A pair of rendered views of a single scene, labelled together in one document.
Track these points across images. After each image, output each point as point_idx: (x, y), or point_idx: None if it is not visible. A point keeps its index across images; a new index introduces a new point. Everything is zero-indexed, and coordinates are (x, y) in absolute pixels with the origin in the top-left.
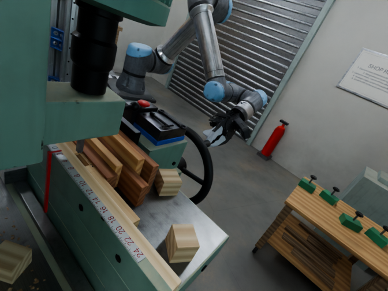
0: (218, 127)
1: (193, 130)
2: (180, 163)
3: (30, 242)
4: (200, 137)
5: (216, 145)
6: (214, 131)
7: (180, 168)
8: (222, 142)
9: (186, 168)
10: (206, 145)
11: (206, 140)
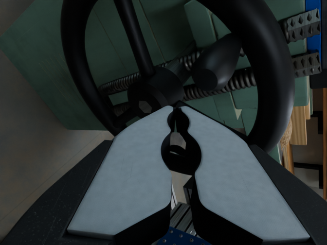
0: (289, 184)
1: (293, 72)
2: (169, 76)
3: None
4: (281, 32)
5: (125, 128)
6: (248, 145)
7: (159, 68)
8: (93, 178)
9: (149, 67)
10: (224, 42)
11: (226, 83)
